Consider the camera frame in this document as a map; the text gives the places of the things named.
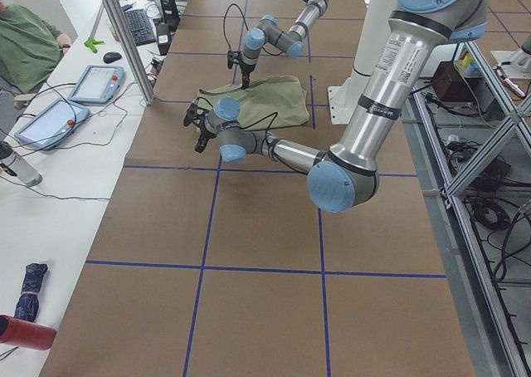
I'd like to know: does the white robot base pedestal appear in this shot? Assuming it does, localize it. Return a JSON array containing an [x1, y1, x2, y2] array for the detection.
[[328, 0, 397, 125]]

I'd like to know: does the black keyboard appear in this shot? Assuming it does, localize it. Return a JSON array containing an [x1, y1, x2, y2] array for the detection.
[[124, 9, 157, 46]]

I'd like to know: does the far teach pendant tablet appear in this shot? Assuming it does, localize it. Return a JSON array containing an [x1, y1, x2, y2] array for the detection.
[[67, 65, 124, 105]]

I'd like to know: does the aluminium frame post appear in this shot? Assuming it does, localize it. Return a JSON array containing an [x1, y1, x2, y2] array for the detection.
[[101, 0, 154, 105]]

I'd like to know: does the olive green long-sleeve shirt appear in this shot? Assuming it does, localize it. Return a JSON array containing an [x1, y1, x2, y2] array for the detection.
[[197, 76, 309, 130]]

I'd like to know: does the black computer mouse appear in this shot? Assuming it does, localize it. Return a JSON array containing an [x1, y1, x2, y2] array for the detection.
[[103, 51, 122, 64]]

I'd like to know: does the folded dark blue umbrella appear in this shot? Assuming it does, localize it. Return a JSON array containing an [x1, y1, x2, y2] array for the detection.
[[14, 263, 48, 322]]

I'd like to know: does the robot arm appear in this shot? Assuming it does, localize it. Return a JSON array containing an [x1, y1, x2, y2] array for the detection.
[[235, 0, 329, 89], [183, 0, 488, 213]]

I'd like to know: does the person in green shirt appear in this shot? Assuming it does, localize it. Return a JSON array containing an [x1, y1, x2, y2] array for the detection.
[[1, 2, 72, 94]]

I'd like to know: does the near teach pendant tablet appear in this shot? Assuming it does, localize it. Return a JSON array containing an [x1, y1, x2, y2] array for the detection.
[[14, 99, 90, 149]]

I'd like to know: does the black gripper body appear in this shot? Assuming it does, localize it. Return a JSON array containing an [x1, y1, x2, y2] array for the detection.
[[240, 59, 256, 81], [199, 120, 217, 140]]

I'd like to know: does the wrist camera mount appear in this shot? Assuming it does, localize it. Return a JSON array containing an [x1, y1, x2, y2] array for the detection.
[[227, 51, 241, 70], [183, 101, 210, 128]]

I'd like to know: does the clear water bottle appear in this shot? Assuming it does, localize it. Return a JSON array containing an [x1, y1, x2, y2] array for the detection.
[[1, 141, 42, 187]]

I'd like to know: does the green plastic tool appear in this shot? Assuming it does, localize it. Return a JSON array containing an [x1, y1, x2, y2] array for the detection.
[[84, 37, 105, 53]]

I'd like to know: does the brown table mat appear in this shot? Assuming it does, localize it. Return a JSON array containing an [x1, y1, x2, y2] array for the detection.
[[41, 0, 475, 376]]

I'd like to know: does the red water bottle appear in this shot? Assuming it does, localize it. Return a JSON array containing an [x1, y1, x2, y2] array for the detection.
[[1, 315, 57, 350]]

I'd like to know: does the teach pendant tablet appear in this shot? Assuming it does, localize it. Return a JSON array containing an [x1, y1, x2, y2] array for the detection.
[[67, 65, 124, 105], [14, 99, 90, 149]]

